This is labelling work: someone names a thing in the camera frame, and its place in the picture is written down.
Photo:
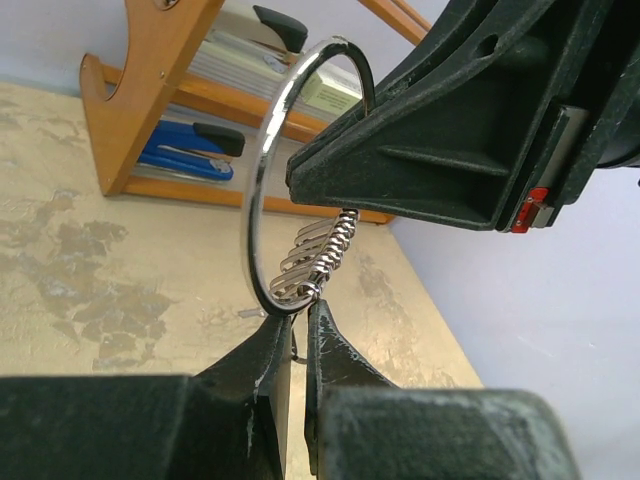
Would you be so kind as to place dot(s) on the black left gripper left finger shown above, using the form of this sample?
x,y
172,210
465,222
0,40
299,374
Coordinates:
x,y
226,422

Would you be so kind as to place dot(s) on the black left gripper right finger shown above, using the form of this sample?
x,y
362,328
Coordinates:
x,y
360,425

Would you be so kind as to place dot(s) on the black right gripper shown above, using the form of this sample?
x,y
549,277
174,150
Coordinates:
x,y
448,136

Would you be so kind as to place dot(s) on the white green staples box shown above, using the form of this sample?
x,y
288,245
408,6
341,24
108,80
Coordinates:
x,y
332,90

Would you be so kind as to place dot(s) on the grey stapler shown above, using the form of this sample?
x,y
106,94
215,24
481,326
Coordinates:
x,y
249,39

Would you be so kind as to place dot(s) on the blue stapler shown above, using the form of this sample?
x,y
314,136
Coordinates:
x,y
196,149

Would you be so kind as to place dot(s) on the wooden shelf rack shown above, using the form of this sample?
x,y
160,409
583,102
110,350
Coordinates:
x,y
157,82

